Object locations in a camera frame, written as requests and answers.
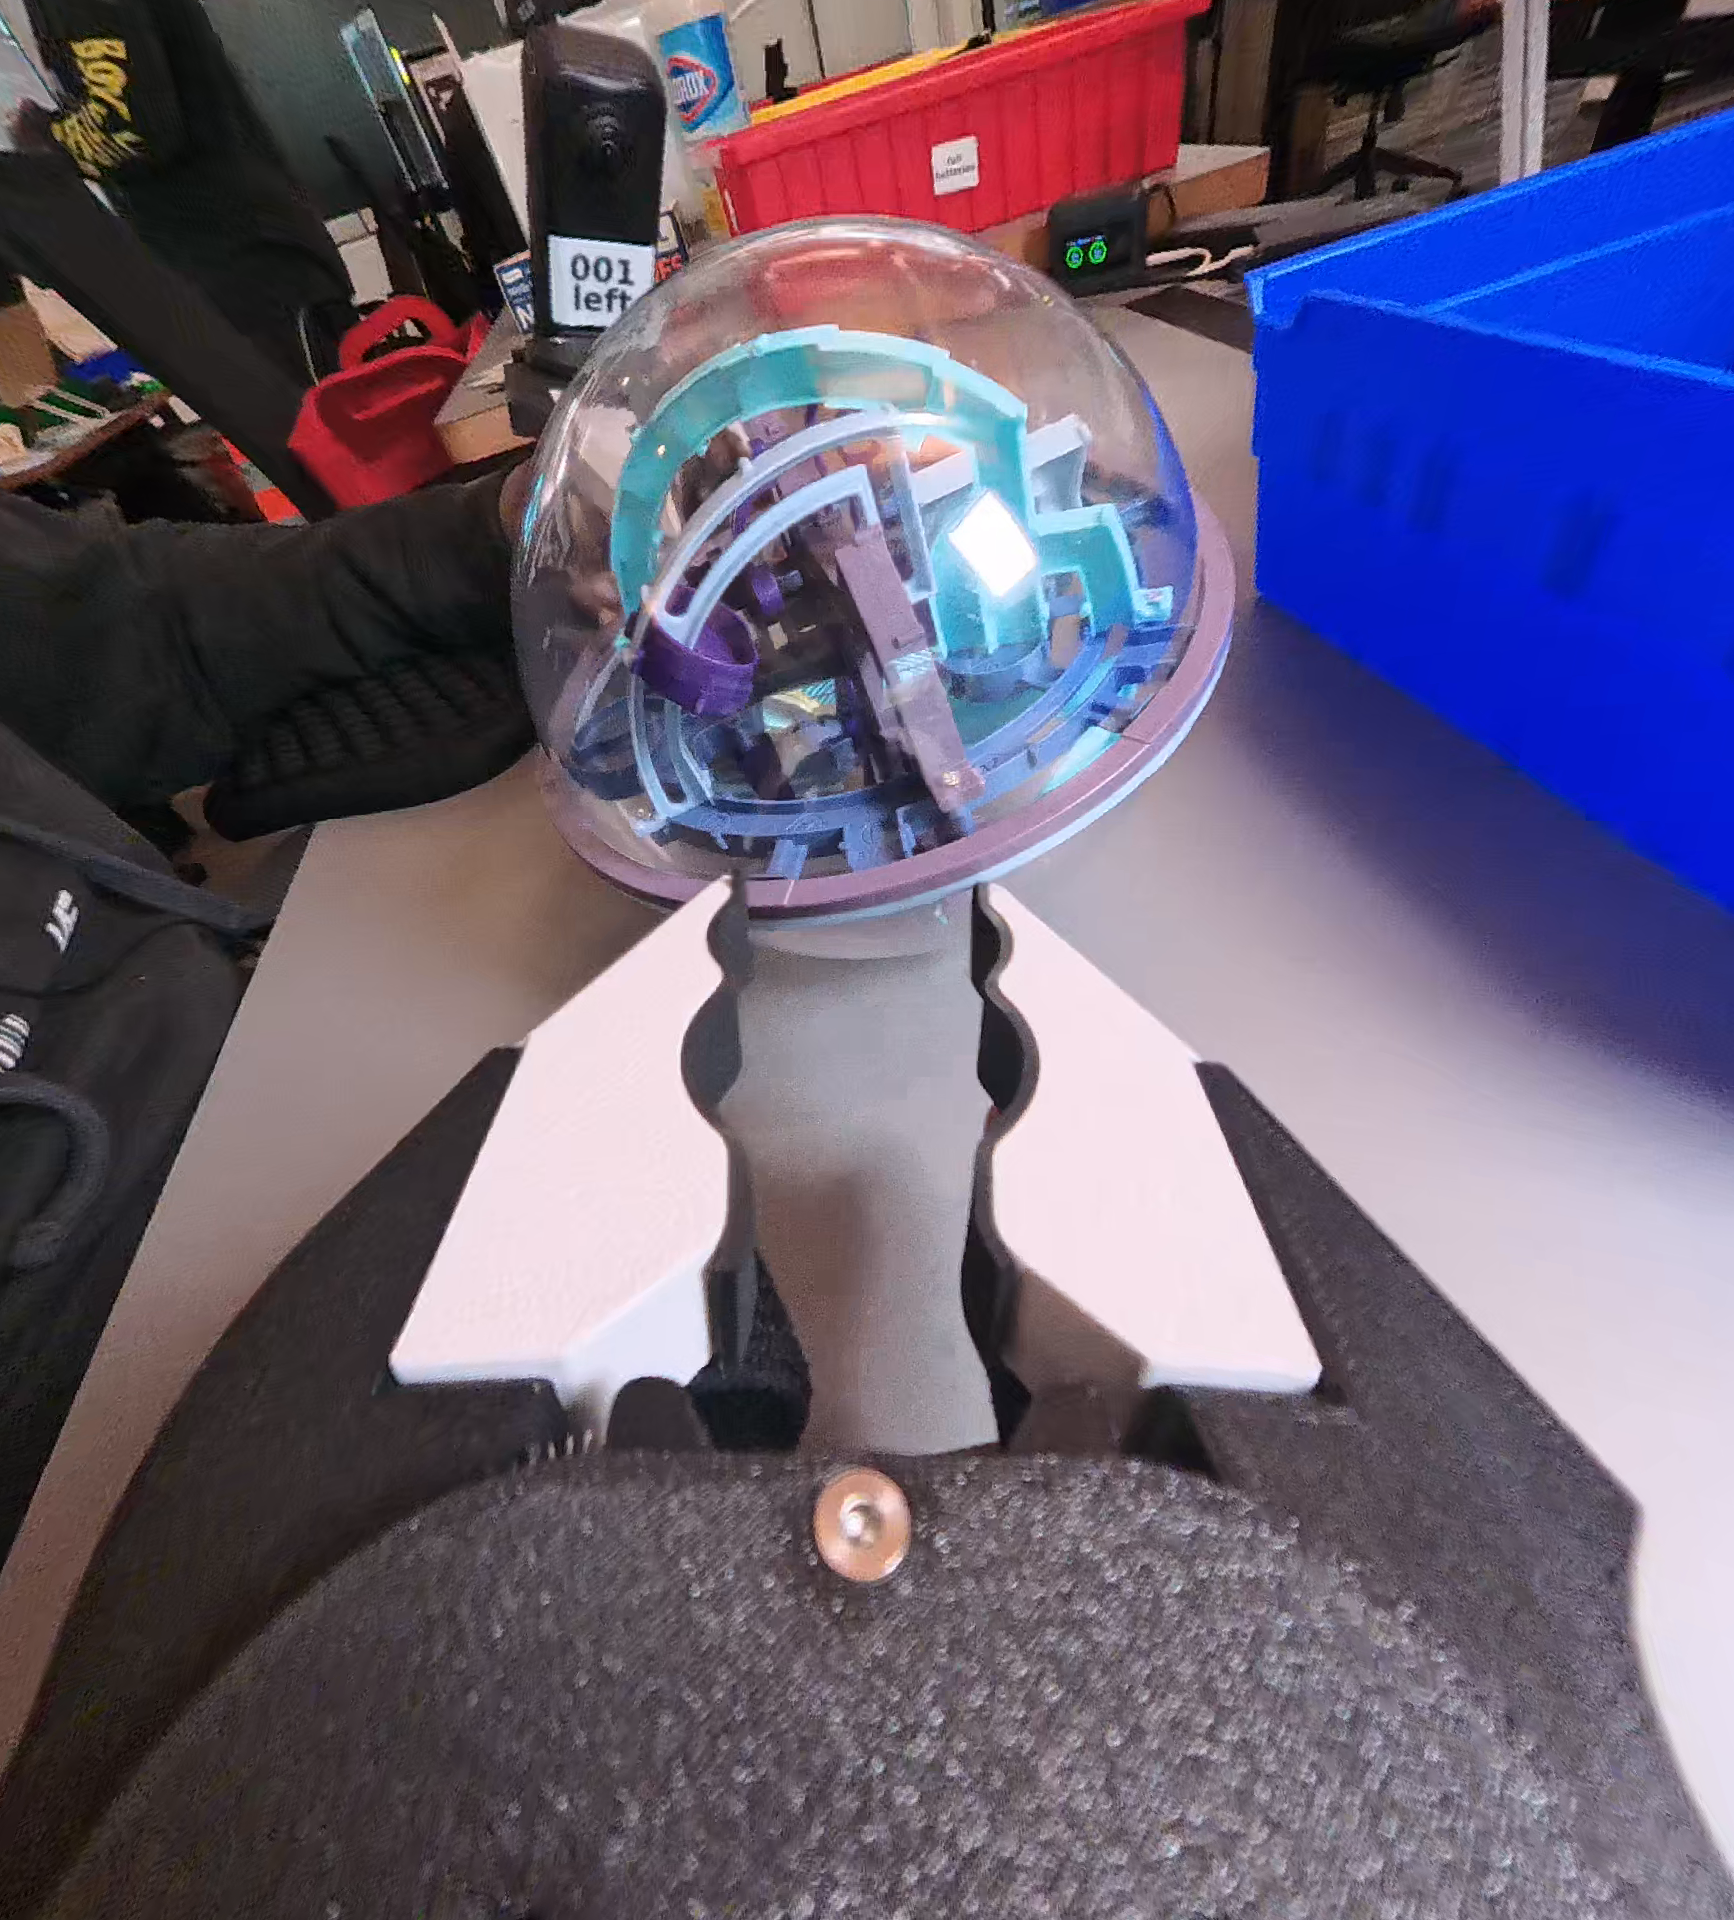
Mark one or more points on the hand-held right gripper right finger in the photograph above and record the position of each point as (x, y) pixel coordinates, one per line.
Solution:
(1120, 1201)

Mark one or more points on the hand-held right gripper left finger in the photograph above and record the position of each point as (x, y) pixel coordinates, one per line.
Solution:
(583, 1201)

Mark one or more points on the clear plastic maze ball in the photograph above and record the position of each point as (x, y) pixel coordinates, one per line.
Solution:
(837, 571)

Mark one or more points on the white wipes canister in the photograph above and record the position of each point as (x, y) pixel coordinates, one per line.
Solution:
(702, 84)

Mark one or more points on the red plastic crate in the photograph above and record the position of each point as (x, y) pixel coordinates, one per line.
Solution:
(868, 149)

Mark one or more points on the red plastic can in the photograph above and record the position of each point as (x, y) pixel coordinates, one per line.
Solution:
(378, 421)

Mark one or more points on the black jacket yellow print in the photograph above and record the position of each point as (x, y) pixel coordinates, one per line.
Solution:
(191, 195)

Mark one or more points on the black flag panel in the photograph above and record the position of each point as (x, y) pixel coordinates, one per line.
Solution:
(132, 299)

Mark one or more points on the black mesh chair armrest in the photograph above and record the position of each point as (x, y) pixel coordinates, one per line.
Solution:
(358, 749)

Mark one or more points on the black battery charger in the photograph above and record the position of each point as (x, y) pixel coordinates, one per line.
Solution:
(1093, 232)

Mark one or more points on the wooden side table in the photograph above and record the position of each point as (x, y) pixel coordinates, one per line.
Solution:
(1213, 172)

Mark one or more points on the black office chair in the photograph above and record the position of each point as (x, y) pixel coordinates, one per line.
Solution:
(1385, 90)

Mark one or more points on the blue plastic bin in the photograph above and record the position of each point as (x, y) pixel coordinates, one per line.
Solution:
(1557, 524)

